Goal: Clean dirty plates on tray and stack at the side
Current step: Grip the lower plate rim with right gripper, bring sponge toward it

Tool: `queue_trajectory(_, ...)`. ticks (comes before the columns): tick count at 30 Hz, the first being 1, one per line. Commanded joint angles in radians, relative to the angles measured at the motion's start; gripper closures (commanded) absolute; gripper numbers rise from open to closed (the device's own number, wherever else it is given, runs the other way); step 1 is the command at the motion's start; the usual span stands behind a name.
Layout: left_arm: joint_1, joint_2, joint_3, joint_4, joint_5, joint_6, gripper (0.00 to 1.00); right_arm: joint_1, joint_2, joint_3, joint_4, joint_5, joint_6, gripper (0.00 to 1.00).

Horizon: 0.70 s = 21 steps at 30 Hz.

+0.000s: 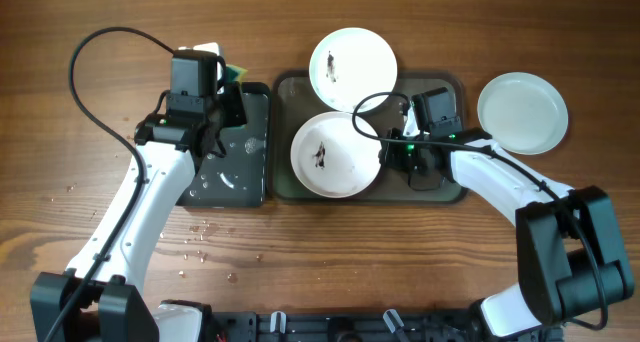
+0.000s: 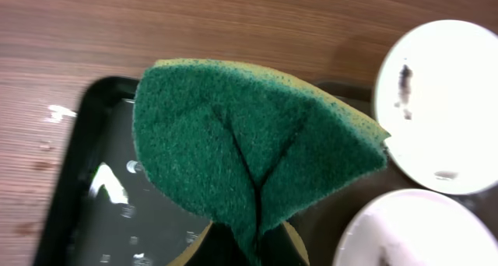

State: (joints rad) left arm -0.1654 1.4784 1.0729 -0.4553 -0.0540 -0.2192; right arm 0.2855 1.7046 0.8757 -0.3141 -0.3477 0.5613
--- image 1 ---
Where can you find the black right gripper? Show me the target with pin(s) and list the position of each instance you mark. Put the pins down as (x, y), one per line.
(400, 158)

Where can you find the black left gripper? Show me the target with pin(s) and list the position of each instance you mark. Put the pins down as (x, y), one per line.
(232, 104)

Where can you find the green yellow sponge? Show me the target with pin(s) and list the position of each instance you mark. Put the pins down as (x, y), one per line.
(234, 74)

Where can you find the white plate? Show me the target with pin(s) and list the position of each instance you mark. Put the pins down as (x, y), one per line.
(335, 155)
(523, 112)
(351, 69)

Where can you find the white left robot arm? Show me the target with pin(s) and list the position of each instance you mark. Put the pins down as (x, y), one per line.
(99, 295)

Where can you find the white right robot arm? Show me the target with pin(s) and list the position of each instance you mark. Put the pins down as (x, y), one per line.
(571, 259)

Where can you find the dark grey serving tray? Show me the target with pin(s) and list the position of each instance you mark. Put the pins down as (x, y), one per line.
(294, 102)

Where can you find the black water tray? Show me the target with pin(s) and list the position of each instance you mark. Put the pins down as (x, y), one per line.
(239, 178)

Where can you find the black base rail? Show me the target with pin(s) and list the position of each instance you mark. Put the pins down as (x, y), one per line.
(390, 326)

